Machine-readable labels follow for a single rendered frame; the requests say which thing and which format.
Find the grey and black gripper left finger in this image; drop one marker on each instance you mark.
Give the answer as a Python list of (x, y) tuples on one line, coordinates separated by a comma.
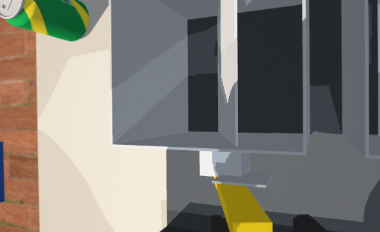
[(219, 224)]

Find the green drink can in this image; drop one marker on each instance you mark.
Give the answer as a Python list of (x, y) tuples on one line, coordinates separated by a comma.
[(64, 19)]

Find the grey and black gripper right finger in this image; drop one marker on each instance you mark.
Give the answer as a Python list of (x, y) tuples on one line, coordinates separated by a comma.
[(305, 223)]

